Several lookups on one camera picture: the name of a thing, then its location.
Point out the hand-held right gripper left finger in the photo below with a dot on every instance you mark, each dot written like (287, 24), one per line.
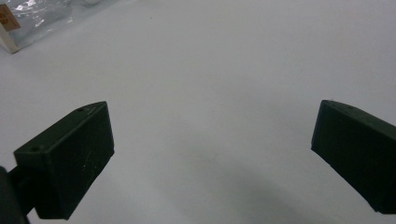
(67, 161)

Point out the clear storage bag beige trim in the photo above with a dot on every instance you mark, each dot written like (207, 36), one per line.
(40, 21)

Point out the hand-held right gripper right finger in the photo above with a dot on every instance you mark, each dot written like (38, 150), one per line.
(355, 155)

